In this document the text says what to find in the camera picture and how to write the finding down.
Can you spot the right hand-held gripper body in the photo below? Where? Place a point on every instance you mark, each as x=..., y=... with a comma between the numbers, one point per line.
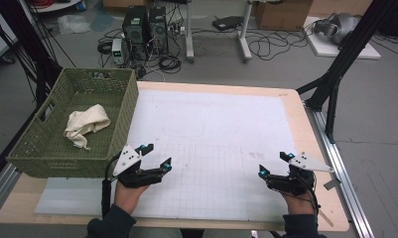
x=294, y=181

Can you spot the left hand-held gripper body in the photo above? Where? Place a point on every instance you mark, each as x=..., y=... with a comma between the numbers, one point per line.
x=127, y=162

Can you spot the cream printed cloth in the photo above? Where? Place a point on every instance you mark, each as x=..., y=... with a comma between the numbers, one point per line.
x=87, y=122

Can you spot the green woven basket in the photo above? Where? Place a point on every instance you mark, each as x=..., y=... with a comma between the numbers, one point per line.
x=54, y=155

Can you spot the person's right hand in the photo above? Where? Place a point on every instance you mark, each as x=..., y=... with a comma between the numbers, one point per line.
x=297, y=205

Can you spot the person's left hand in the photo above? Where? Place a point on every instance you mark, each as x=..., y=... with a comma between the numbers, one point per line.
x=128, y=198

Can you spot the grey tape piece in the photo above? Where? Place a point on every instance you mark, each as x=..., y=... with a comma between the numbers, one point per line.
x=330, y=184

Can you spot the thin wooden strip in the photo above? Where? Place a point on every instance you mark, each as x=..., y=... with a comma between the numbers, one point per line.
x=325, y=218

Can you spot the white grid mat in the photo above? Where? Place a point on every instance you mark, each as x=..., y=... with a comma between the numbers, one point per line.
x=213, y=125

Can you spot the small white power supply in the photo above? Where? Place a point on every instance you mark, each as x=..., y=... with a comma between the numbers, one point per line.
x=117, y=51

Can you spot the white foam board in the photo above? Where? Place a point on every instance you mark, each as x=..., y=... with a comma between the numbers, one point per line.
x=322, y=49

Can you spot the black computer tower green label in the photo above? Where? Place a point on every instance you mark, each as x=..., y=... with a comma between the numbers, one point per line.
x=135, y=29

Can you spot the black computer tower round fan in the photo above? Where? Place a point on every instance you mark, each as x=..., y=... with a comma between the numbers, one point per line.
x=158, y=29

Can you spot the white desk leg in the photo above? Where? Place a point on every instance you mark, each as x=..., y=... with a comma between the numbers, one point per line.
x=244, y=36
x=189, y=33

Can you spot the black metal stand with feet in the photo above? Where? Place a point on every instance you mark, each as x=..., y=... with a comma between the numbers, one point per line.
x=355, y=46

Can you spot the grey headset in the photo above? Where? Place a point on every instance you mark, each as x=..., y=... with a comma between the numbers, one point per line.
x=338, y=26

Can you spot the large cardboard box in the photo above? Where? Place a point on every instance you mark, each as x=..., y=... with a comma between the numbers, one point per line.
x=282, y=15

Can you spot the clear plastic bag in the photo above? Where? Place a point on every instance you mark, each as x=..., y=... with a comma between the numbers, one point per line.
x=73, y=23

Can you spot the flat black device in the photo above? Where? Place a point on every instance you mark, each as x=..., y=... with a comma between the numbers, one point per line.
x=227, y=22

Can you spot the aluminium rail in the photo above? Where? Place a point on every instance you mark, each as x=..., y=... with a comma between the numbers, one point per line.
x=1, y=188
x=338, y=158

